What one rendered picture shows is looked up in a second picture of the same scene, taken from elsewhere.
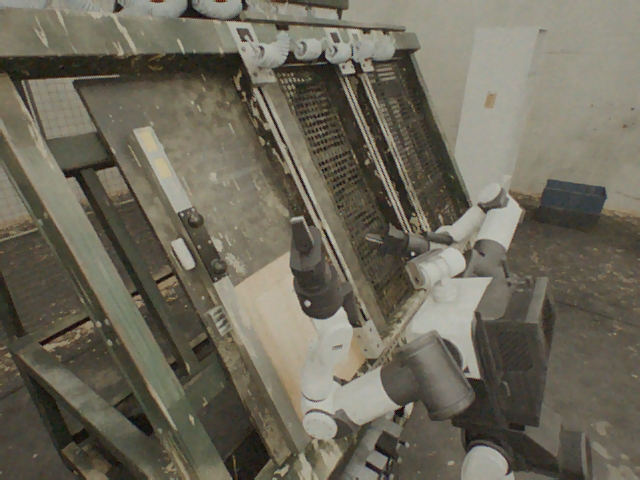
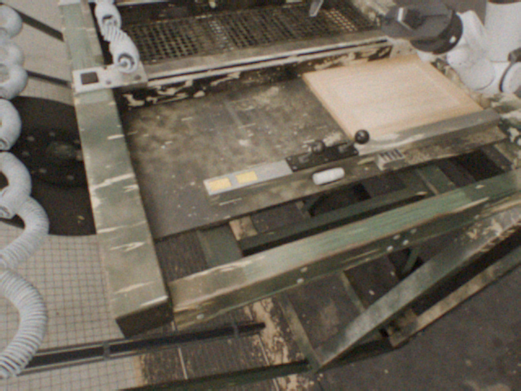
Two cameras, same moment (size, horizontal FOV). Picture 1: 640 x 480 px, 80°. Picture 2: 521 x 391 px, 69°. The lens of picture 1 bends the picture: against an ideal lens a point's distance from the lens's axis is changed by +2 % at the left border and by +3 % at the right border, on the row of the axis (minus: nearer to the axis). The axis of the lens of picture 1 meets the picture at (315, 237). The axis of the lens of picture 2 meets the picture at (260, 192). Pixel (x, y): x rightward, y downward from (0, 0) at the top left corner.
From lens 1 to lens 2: 0.46 m
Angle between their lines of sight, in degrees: 14
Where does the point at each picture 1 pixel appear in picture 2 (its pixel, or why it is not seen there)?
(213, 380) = (434, 174)
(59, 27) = (119, 231)
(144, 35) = (111, 164)
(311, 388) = (487, 75)
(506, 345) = not seen: outside the picture
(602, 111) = not seen: outside the picture
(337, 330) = (474, 22)
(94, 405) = (393, 299)
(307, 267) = (446, 16)
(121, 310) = (391, 222)
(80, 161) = (235, 247)
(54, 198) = (292, 258)
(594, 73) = not seen: outside the picture
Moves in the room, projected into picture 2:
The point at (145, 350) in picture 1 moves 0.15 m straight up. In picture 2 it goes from (424, 210) to (390, 204)
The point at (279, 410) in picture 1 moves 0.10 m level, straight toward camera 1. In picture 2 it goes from (467, 125) to (505, 123)
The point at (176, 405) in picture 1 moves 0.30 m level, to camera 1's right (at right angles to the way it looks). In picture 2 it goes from (469, 195) to (503, 74)
